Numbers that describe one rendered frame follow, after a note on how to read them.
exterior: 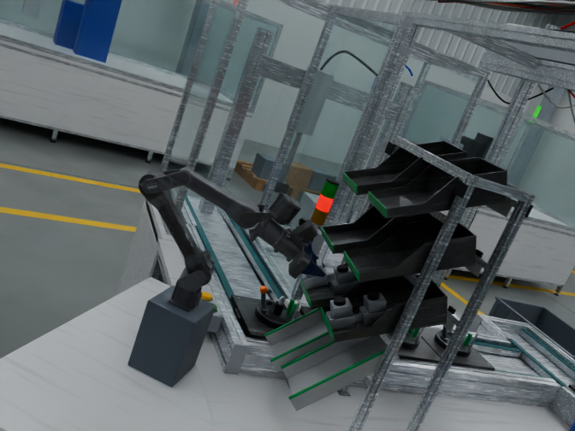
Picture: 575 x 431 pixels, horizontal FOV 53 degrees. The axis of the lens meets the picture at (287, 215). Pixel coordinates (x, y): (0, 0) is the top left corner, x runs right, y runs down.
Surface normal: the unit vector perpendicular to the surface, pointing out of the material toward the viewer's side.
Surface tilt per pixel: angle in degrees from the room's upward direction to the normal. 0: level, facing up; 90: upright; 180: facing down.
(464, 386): 90
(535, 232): 90
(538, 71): 90
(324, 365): 45
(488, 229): 90
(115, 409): 0
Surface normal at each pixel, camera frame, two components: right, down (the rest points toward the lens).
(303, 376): -0.41, -0.84
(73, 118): 0.44, 0.40
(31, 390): 0.34, -0.90
